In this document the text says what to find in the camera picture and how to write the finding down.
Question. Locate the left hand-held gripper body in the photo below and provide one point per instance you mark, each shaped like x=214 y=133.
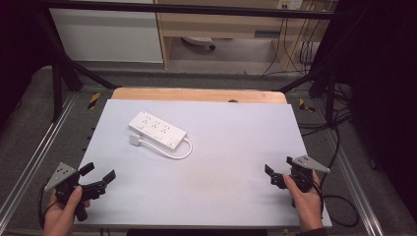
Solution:
x=61 y=174

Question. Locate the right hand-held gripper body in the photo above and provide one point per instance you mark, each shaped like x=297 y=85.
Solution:
x=309 y=164

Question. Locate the person's left hand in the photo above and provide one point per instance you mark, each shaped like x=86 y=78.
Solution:
x=60 y=213

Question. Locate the person's right hand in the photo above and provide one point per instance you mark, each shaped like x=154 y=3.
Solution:
x=306 y=205

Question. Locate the white plug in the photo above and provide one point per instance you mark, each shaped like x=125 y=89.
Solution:
x=134 y=139

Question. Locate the yellow black tape strip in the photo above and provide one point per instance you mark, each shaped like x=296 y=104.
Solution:
x=94 y=100
x=306 y=105

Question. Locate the white power strip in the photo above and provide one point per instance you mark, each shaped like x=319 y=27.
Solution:
x=157 y=130

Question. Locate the black metal stand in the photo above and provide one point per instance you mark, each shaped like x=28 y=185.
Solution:
x=57 y=88
x=329 y=95

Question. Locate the wooden table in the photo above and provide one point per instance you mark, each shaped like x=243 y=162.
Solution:
x=196 y=95

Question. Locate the dark curtain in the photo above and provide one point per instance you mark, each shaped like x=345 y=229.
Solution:
x=19 y=49
x=383 y=82

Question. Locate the white cabinet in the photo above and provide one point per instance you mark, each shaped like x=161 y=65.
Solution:
x=105 y=36

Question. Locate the grey chair base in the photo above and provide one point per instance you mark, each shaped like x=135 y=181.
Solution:
x=198 y=40

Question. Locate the wooden desk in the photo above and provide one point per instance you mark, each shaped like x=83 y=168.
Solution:
x=213 y=24

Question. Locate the aluminium rail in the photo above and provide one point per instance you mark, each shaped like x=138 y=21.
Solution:
x=36 y=154
x=352 y=177

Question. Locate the white wall socket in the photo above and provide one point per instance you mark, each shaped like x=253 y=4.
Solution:
x=289 y=4

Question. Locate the black metal frame bar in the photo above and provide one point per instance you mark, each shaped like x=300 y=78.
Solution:
x=183 y=9

